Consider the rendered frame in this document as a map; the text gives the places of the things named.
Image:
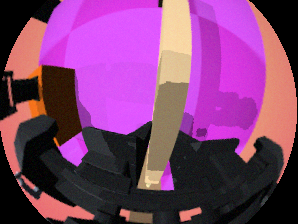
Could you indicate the long tan wooden rail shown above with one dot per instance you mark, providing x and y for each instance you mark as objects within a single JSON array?
[{"x": 171, "y": 86}]

